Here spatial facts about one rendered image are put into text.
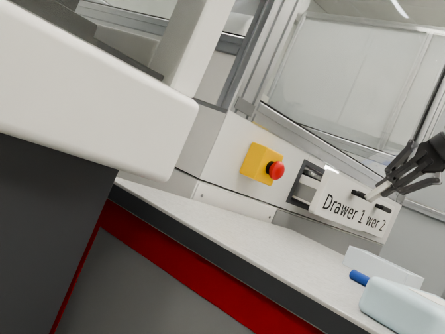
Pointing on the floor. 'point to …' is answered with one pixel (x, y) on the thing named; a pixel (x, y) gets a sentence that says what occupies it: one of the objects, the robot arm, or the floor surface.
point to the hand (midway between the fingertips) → (379, 191)
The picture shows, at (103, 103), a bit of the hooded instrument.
